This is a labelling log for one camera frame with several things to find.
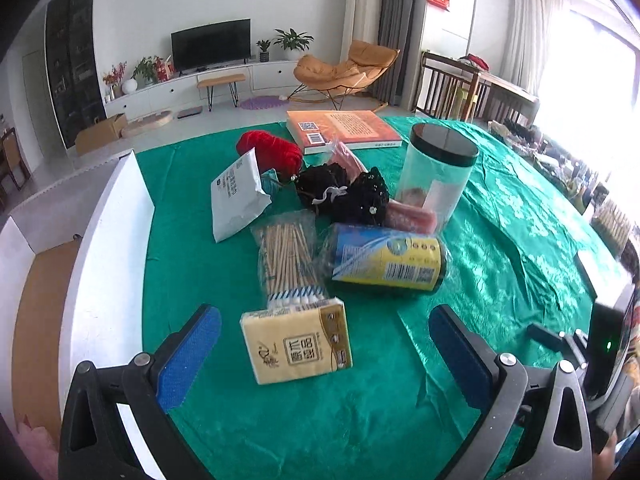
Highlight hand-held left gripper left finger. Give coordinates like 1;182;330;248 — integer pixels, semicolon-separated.
59;304;222;480

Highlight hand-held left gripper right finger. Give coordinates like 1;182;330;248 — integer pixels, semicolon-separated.
428;304;593;480

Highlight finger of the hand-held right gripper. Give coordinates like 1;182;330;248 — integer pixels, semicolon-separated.
527;322;588;367

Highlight yellow tissue pack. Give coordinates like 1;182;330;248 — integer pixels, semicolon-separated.
240;297;353;386

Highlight blue yellow bag roll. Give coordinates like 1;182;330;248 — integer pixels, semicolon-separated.
322;222;448;296

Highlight bag of cotton swabs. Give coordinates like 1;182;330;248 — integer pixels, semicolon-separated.
250;212;331;311

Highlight white storage box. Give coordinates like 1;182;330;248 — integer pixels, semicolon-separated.
0;150;156;480

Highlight pink packet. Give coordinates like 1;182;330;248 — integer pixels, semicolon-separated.
385;200;438;233
327;141;368;181

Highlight white pouch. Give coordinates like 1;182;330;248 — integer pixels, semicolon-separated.
210;149;273;244

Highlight black scrunchie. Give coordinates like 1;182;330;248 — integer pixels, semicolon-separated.
295;162;351;211
345;167;391;228

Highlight green tablecloth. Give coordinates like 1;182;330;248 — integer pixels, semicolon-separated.
135;115;633;480

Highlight cluttered row of items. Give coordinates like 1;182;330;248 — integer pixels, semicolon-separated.
490;120;640;261

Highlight clear jar with black lid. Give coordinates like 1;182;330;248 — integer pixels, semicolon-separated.
395;122;480;231

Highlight red fluffy ball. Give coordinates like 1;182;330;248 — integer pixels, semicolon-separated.
236;130;304;181

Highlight round beige pet bed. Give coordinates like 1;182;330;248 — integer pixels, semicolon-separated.
121;111;174;137

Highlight cardboard box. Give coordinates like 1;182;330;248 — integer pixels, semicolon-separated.
75;113;128;156

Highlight orange book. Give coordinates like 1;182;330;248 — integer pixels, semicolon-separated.
286;110;403;155

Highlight dark wooden table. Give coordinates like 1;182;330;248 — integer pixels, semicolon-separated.
415;51;541;126

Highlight white television cabinet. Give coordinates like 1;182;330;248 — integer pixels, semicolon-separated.
102;60;301;121

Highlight purple floor mat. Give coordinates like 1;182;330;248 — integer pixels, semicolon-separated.
239;95;291;111

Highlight wooden chair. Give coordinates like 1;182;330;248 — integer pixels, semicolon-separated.
0;127;31;201

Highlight wooden stool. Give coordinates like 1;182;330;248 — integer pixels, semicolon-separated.
196;73;247;112

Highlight red flowers in vase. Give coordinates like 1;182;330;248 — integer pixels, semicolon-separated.
102;62;128;100

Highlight leafy green plant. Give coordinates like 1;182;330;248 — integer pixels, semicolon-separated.
132;56;163;86

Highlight white curtain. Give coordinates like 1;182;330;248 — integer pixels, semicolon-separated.
500;0;568;96

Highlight orange rocking chair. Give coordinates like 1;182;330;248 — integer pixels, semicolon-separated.
287;40;401;111

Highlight black television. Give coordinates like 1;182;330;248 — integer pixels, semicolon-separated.
171;18;252;72

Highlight dark glass cabinet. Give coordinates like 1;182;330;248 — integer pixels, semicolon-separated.
45;0;108;150

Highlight large potted plant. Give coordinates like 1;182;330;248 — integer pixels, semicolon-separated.
274;28;315;62

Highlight grey curtain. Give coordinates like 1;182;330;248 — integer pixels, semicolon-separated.
372;0;431;106

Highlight standing air conditioner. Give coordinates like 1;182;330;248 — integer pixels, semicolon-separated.
340;0;387;63

